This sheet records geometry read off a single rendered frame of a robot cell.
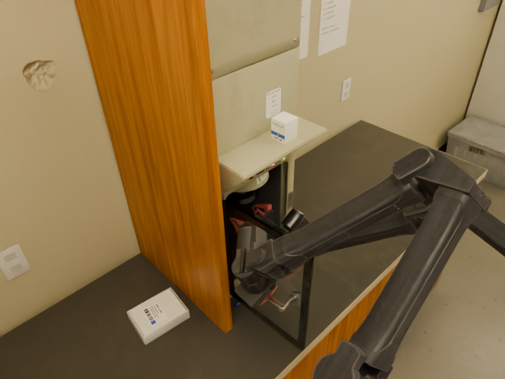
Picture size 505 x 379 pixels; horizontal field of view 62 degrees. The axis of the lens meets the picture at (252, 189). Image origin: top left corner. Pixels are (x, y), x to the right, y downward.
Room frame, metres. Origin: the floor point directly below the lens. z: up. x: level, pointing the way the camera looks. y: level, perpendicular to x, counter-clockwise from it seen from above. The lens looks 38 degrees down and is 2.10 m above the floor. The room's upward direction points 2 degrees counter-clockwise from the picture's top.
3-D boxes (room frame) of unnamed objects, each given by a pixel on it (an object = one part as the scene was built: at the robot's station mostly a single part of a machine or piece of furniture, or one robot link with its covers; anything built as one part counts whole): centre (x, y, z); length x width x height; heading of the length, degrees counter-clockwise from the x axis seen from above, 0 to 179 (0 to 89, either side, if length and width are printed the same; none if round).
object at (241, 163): (0.95, -0.06, 1.46); 0.32 x 0.12 x 0.10; 133
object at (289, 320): (0.77, -0.03, 1.19); 0.30 x 0.01 x 0.40; 45
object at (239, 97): (1.09, 0.07, 1.33); 0.32 x 0.25 x 0.77; 133
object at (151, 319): (0.83, 0.31, 0.96); 0.16 x 0.12 x 0.04; 127
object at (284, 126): (0.98, -0.09, 1.54); 0.05 x 0.05 x 0.06; 44
